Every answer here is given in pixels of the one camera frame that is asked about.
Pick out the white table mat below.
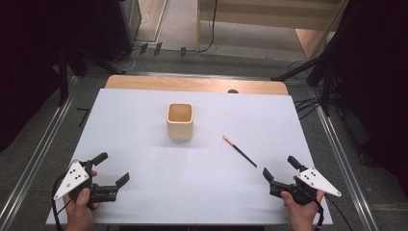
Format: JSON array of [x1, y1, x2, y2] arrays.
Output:
[[45, 88, 334, 225]]

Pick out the black brush with orange tip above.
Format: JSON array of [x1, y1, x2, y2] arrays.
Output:
[[222, 135, 258, 168]]

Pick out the square wooden cup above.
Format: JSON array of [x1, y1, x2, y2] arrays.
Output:
[[166, 102, 194, 141]]

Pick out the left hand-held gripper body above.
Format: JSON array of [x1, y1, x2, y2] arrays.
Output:
[[53, 160, 119, 204]]

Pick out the person's right hand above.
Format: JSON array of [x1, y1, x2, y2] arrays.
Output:
[[280, 174, 326, 231]]

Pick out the black hanging cable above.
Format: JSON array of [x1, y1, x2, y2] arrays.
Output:
[[197, 0, 219, 54]]

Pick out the black stand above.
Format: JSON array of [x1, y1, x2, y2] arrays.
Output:
[[57, 42, 126, 108], [269, 0, 367, 118]]

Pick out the metal floor rail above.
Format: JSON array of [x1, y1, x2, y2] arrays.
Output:
[[0, 75, 79, 230], [309, 88, 380, 231]]

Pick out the wooden table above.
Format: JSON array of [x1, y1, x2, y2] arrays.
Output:
[[105, 74, 290, 96]]

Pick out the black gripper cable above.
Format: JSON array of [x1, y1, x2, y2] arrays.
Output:
[[51, 172, 75, 231], [312, 193, 354, 231]]

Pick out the white floor cable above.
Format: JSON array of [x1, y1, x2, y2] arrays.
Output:
[[119, 13, 151, 73]]

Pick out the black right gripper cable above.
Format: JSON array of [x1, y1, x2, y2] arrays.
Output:
[[312, 193, 354, 231]]

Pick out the black floor cables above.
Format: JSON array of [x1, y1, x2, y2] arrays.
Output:
[[293, 95, 341, 121]]

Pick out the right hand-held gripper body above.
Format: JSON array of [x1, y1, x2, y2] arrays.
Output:
[[268, 167, 343, 207]]

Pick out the black cabinet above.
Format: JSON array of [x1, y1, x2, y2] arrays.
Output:
[[68, 0, 142, 64]]

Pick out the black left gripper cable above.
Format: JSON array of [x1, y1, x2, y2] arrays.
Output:
[[51, 172, 75, 231]]

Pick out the person's left hand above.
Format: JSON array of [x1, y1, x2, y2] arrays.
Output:
[[63, 169, 101, 231]]

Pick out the light wooden furniture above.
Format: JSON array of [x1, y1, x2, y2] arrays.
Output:
[[195, 0, 349, 62]]

